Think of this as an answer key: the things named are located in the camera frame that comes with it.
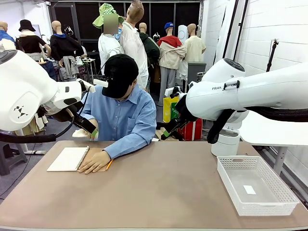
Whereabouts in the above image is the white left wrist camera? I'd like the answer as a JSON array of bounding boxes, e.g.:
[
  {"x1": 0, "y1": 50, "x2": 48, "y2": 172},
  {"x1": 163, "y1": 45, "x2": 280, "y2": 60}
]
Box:
[{"x1": 76, "y1": 78, "x2": 96, "y2": 94}]

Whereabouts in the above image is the person's torso blue shirt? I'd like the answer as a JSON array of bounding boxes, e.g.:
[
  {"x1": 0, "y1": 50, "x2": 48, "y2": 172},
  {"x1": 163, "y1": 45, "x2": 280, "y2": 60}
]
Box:
[{"x1": 80, "y1": 83, "x2": 157, "y2": 142}]

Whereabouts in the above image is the white robot mounting table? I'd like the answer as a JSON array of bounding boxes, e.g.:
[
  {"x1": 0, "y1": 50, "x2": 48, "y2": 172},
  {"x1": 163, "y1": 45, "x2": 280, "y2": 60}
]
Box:
[{"x1": 238, "y1": 110, "x2": 308, "y2": 176}]

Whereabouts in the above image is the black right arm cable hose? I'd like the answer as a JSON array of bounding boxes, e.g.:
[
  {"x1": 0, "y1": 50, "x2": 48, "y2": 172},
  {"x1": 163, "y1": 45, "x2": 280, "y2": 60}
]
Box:
[{"x1": 206, "y1": 106, "x2": 308, "y2": 144}]

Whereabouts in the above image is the black tripod stand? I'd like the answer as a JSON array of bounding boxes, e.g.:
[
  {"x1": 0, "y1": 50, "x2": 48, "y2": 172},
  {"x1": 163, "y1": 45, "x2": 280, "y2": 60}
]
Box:
[{"x1": 266, "y1": 39, "x2": 280, "y2": 73}]

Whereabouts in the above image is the mannequin in cream shirt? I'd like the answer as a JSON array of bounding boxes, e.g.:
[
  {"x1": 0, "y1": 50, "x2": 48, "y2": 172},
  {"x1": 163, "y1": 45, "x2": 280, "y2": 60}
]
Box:
[{"x1": 184, "y1": 23, "x2": 207, "y2": 80}]

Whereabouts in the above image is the green checked bucket hat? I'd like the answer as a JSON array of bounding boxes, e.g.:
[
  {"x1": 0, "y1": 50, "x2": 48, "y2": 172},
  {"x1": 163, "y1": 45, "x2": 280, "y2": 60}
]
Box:
[{"x1": 92, "y1": 2, "x2": 125, "y2": 29}]

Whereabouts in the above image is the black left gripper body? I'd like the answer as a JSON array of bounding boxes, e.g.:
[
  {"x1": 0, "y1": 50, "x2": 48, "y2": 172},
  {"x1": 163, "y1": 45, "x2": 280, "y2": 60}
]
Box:
[{"x1": 51, "y1": 102, "x2": 84, "y2": 123}]

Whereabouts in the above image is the white paper ball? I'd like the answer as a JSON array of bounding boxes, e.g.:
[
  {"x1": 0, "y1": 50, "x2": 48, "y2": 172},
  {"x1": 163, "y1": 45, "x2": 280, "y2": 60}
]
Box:
[{"x1": 72, "y1": 129, "x2": 89, "y2": 139}]

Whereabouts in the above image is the person's left hand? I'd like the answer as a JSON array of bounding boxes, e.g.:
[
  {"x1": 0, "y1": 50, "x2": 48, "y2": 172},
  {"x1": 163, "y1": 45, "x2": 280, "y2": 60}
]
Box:
[{"x1": 77, "y1": 150, "x2": 112, "y2": 175}]

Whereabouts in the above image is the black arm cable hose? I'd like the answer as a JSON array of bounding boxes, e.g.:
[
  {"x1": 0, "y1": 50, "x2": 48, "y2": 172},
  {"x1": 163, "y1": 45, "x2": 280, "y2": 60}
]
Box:
[
  {"x1": 206, "y1": 106, "x2": 308, "y2": 144},
  {"x1": 0, "y1": 109, "x2": 76, "y2": 144}
]

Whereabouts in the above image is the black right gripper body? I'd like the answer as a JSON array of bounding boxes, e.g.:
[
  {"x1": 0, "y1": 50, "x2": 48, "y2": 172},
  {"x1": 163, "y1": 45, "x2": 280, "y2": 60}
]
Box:
[{"x1": 175, "y1": 94, "x2": 199, "y2": 122}]

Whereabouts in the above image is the grey metal cabinet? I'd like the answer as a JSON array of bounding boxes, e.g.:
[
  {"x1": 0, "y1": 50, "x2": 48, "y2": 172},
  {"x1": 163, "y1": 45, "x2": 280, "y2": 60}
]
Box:
[{"x1": 187, "y1": 62, "x2": 207, "y2": 84}]

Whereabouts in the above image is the small head-mounted camera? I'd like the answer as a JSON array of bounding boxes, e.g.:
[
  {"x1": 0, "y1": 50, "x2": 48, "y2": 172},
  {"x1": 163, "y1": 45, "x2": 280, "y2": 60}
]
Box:
[{"x1": 93, "y1": 68, "x2": 116, "y2": 88}]

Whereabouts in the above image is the mannequin in dark green jacket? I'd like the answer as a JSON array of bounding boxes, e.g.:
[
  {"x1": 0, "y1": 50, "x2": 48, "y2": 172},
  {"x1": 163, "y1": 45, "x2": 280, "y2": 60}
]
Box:
[{"x1": 139, "y1": 22, "x2": 161, "y2": 84}]

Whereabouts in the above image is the mannequin in blue shirt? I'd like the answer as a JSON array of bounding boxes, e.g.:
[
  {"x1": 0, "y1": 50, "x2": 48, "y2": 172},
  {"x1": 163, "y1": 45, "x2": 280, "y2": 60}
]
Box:
[{"x1": 0, "y1": 21, "x2": 15, "y2": 51}]

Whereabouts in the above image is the yellow recycling bin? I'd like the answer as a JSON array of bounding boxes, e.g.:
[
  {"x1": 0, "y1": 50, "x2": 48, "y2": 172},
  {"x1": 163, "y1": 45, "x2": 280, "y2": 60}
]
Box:
[{"x1": 163, "y1": 96, "x2": 180, "y2": 123}]

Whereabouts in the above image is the black bucket hat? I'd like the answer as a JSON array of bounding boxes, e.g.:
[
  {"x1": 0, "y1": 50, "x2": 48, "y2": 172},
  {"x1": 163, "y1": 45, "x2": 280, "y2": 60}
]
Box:
[{"x1": 18, "y1": 19, "x2": 36, "y2": 32}]

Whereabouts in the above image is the mannequin in black hoodie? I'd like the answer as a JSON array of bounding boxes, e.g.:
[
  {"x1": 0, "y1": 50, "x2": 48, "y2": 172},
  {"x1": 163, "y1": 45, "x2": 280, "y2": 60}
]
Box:
[{"x1": 50, "y1": 20, "x2": 85, "y2": 81}]

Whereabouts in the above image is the mannequin in black top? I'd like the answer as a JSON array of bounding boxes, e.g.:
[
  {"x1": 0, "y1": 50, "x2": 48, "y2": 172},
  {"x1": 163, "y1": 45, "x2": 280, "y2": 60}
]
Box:
[{"x1": 15, "y1": 19, "x2": 51, "y2": 61}]

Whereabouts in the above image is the dark grey plastic stool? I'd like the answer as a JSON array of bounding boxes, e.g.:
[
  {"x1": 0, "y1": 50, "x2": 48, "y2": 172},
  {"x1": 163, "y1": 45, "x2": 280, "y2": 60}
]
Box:
[{"x1": 0, "y1": 141, "x2": 28, "y2": 176}]

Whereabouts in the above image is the black chair base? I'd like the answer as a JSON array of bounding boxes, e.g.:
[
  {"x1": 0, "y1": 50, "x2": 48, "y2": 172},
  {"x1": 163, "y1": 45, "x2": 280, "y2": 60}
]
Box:
[{"x1": 155, "y1": 121, "x2": 180, "y2": 141}]

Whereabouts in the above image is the black baseball cap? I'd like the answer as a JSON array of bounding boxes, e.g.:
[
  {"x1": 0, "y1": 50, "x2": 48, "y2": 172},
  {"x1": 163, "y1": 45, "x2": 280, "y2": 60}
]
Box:
[{"x1": 102, "y1": 53, "x2": 140, "y2": 99}]

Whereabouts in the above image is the white cylindrical trash can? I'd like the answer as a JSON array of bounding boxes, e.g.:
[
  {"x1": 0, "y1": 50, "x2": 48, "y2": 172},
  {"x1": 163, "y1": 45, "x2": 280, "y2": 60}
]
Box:
[{"x1": 211, "y1": 120, "x2": 241, "y2": 157}]

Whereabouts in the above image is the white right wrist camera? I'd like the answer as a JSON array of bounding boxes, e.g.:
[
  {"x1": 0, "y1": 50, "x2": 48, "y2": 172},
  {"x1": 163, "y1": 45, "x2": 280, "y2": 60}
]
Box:
[{"x1": 165, "y1": 86, "x2": 183, "y2": 99}]

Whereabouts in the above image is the mannequin in red beige jacket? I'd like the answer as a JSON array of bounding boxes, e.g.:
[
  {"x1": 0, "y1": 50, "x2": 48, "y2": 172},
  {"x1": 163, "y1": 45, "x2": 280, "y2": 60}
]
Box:
[{"x1": 157, "y1": 22, "x2": 187, "y2": 107}]

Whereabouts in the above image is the person's left forearm blue sleeve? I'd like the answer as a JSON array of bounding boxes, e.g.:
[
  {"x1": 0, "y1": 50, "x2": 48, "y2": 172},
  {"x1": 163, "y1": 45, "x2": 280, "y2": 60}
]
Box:
[{"x1": 103, "y1": 133, "x2": 154, "y2": 160}]

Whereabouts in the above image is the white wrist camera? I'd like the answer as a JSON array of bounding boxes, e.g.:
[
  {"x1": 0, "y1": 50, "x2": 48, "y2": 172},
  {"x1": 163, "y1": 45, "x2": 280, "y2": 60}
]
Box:
[
  {"x1": 165, "y1": 86, "x2": 183, "y2": 99},
  {"x1": 76, "y1": 78, "x2": 96, "y2": 94}
]

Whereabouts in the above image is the green recycling bin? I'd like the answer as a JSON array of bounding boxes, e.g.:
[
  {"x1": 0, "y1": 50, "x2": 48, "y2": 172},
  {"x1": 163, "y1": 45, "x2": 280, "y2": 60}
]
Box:
[{"x1": 170, "y1": 107, "x2": 181, "y2": 121}]

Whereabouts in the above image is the tall brown-haired mannequin white shirt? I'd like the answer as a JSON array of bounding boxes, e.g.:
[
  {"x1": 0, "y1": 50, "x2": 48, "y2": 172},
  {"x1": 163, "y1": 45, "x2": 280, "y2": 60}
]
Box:
[{"x1": 119, "y1": 0, "x2": 150, "y2": 97}]

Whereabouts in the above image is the white perforated plastic basket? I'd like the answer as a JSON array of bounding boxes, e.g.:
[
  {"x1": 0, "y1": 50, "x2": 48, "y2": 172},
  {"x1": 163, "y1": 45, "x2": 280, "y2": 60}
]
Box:
[{"x1": 217, "y1": 155, "x2": 300, "y2": 217}]

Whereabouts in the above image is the white oval device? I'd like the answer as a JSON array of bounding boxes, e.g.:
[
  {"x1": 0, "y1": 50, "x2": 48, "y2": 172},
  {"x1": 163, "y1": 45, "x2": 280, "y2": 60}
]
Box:
[{"x1": 178, "y1": 25, "x2": 189, "y2": 45}]

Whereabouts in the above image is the white stand leg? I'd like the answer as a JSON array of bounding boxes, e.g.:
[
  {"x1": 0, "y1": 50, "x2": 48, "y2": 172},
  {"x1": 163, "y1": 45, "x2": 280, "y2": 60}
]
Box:
[{"x1": 15, "y1": 129, "x2": 46, "y2": 155}]

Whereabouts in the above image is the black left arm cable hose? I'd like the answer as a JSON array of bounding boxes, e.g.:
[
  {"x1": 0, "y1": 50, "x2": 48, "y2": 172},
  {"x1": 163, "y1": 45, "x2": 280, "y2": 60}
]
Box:
[{"x1": 0, "y1": 109, "x2": 76, "y2": 144}]

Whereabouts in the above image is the spiral notebook brown cover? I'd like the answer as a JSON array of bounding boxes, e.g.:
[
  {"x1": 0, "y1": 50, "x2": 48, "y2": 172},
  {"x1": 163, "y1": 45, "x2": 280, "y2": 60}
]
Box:
[{"x1": 46, "y1": 146, "x2": 114, "y2": 173}]

